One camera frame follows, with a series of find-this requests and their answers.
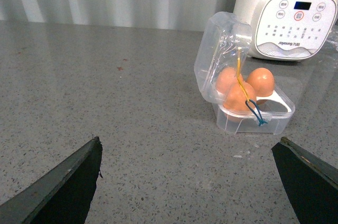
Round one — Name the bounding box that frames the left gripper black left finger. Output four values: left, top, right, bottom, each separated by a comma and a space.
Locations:
1, 137, 102, 223

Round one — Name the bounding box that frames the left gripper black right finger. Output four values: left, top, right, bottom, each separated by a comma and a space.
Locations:
271, 137, 337, 223

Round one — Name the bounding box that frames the clear plastic egg box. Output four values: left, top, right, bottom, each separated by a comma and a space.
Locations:
194, 12, 295, 135

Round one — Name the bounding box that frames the brown egg front left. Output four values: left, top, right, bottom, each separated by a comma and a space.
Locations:
223, 82, 257, 115

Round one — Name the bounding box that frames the brown egg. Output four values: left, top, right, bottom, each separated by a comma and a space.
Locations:
246, 68, 275, 97
223, 82, 257, 115
215, 67, 238, 95

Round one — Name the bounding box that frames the brown egg back right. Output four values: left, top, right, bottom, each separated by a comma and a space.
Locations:
246, 68, 275, 97

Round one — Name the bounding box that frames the brown egg back left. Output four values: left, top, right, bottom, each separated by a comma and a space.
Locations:
215, 67, 238, 95

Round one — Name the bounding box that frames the blue rubber band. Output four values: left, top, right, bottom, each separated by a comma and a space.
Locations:
245, 99, 268, 126

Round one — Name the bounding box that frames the yellow rubber band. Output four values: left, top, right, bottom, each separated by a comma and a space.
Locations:
236, 49, 250, 101

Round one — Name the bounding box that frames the white Joyoung cooker appliance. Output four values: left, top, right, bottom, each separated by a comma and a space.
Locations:
233, 0, 337, 61

